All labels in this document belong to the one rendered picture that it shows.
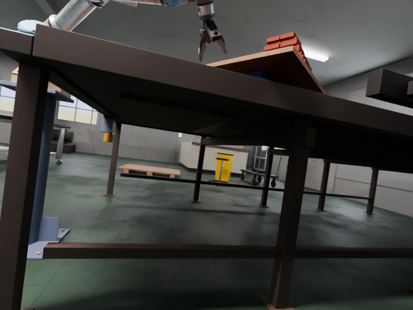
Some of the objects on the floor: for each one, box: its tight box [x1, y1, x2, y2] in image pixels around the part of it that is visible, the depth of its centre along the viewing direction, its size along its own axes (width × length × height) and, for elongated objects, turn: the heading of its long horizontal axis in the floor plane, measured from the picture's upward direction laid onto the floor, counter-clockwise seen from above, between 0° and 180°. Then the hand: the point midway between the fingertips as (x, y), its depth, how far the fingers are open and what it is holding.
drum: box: [215, 153, 234, 181], centre depth 524 cm, size 43×42×67 cm
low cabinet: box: [179, 141, 250, 177], centre depth 771 cm, size 191×236×90 cm
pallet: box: [119, 164, 180, 178], centre depth 472 cm, size 127×87×12 cm
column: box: [0, 80, 74, 260], centre depth 120 cm, size 38×38×87 cm
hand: (214, 58), depth 113 cm, fingers open, 14 cm apart
